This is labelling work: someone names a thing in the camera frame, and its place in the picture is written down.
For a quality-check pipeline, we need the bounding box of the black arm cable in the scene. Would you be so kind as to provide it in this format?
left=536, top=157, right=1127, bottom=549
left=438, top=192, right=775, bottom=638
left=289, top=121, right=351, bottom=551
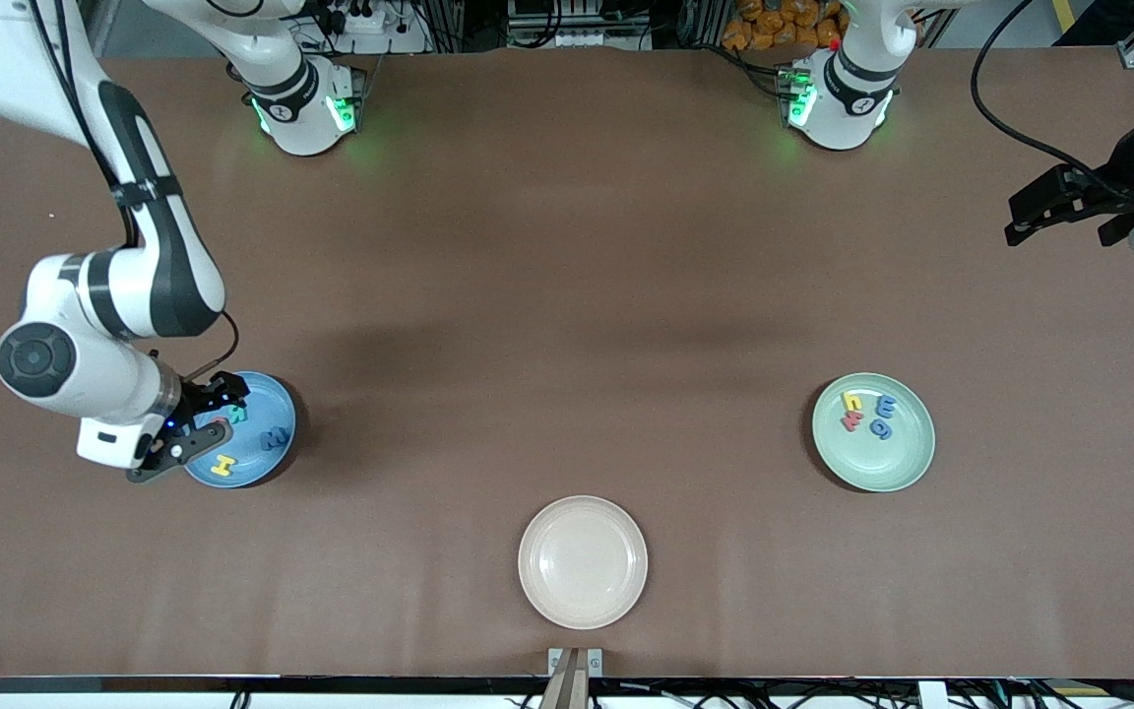
left=31, top=0, right=239, bottom=380
left=971, top=0, right=1134, bottom=213

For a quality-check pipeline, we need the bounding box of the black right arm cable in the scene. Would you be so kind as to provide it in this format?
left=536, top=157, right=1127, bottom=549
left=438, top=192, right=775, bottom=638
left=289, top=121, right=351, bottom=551
left=31, top=0, right=239, bottom=380

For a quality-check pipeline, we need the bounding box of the beige plate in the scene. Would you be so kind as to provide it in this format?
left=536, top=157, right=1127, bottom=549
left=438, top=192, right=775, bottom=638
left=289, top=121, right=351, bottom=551
left=518, top=495, right=649, bottom=631

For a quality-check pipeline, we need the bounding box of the blue plate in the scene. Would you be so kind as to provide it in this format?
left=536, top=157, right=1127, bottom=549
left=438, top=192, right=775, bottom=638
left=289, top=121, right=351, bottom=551
left=177, top=371, right=297, bottom=489

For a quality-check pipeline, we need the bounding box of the black table edge rail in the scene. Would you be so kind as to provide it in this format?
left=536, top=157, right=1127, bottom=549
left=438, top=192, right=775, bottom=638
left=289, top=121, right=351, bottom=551
left=0, top=675, right=1134, bottom=696

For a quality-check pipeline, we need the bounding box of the green plate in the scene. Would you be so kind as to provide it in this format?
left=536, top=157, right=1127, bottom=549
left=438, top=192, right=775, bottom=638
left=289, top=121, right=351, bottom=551
left=812, top=372, right=936, bottom=493

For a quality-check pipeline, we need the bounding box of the white power strip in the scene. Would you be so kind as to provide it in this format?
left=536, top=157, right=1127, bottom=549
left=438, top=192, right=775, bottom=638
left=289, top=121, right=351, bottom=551
left=314, top=0, right=430, bottom=55

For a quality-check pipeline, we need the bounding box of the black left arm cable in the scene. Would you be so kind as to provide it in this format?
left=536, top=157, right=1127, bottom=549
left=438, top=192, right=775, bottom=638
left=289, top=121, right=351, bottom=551
left=971, top=0, right=1134, bottom=213

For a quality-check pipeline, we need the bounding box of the metal table clamp bracket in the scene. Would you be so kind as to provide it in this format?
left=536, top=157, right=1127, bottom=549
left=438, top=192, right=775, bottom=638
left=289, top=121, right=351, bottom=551
left=547, top=647, right=604, bottom=709

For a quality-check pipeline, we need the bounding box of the orange packets pile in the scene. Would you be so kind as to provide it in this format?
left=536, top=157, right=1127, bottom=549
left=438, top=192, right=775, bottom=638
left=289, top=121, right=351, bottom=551
left=722, top=0, right=846, bottom=52

